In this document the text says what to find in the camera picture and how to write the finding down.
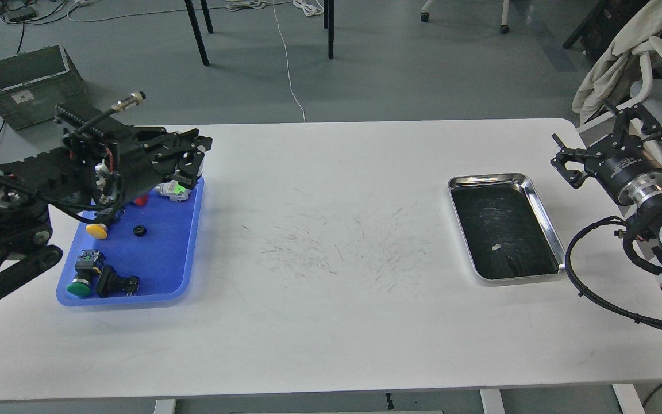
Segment blue plastic tray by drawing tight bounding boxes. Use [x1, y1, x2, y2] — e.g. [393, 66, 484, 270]
[56, 178, 205, 307]

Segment green push button switch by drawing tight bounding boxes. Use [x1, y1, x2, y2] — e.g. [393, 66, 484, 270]
[66, 249, 105, 298]

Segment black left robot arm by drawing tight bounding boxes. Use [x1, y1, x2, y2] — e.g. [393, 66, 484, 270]
[0, 91, 213, 299]

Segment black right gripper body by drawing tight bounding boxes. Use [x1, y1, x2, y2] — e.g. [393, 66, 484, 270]
[585, 141, 662, 206]

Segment grey green connector part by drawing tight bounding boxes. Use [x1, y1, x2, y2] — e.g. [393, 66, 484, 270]
[154, 180, 191, 202]

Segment white cable on floor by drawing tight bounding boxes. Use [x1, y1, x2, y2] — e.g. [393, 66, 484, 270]
[67, 0, 324, 123]

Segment yellow push button switch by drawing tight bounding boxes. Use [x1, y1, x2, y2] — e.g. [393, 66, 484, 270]
[84, 223, 109, 239]

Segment silver metal tray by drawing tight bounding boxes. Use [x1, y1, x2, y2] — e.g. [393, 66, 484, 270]
[448, 172, 565, 286]

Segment small black gear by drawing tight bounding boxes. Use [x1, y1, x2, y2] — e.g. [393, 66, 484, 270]
[132, 225, 147, 237]

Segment beige jacket on chair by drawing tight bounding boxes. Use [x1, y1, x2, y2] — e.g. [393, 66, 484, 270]
[572, 1, 662, 125]

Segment black table legs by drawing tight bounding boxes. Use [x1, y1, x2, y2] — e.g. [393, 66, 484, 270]
[184, 0, 335, 66]

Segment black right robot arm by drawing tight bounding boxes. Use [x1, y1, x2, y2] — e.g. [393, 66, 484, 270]
[550, 102, 662, 330]

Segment black push button switch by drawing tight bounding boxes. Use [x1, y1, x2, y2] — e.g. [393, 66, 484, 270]
[95, 265, 140, 298]

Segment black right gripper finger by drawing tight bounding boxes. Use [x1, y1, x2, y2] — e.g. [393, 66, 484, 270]
[601, 99, 662, 150]
[550, 133, 602, 189]

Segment grey plastic crate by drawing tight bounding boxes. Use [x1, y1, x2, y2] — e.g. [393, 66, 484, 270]
[0, 45, 92, 131]

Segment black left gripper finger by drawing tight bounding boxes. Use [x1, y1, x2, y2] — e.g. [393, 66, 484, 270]
[136, 128, 213, 158]
[167, 151, 205, 190]

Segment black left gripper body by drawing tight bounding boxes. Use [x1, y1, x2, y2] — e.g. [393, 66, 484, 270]
[116, 141, 184, 205]

